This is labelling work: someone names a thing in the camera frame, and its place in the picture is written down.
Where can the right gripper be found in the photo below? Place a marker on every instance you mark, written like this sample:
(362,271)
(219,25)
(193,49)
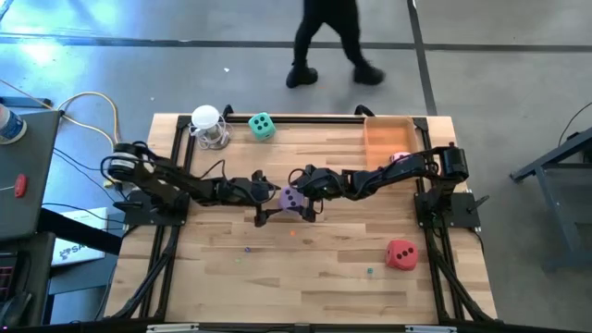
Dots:
(326,182)

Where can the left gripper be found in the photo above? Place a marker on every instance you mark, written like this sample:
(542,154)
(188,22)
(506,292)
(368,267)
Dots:
(240,190)

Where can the large purple foam die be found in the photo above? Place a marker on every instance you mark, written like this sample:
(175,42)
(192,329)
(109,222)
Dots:
(291,200)

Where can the large teal foam die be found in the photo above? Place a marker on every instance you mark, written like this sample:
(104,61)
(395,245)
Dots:
(261,127)

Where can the large pink foam die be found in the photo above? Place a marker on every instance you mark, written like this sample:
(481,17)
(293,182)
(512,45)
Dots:
(398,156)

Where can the large red foam die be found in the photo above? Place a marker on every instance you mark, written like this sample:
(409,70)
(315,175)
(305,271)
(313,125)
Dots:
(401,255)

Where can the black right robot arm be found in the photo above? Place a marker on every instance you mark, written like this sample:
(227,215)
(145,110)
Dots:
(398,171)

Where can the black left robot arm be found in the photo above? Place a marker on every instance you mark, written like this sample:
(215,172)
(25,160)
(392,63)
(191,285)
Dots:
(176,182)

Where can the orange translucent plastic bin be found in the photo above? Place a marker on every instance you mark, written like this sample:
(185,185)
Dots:
(386,139)

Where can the silver aluminium extrusion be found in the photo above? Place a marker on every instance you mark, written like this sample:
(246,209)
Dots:
(430,329)
(171,329)

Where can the person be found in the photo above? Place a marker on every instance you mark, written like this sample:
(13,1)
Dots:
(330,11)

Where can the white printed cardboard box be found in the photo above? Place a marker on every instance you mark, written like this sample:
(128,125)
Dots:
(78,215)

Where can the dark grey side table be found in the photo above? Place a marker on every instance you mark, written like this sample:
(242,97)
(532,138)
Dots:
(32,185)

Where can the blue grey metal cart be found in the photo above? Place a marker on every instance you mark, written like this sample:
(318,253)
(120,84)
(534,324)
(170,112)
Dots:
(555,152)

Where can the white blue labelled bottle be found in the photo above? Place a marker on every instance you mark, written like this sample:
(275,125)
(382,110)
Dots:
(11,127)

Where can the black aluminium table frame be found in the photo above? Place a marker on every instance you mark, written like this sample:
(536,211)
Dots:
(300,119)

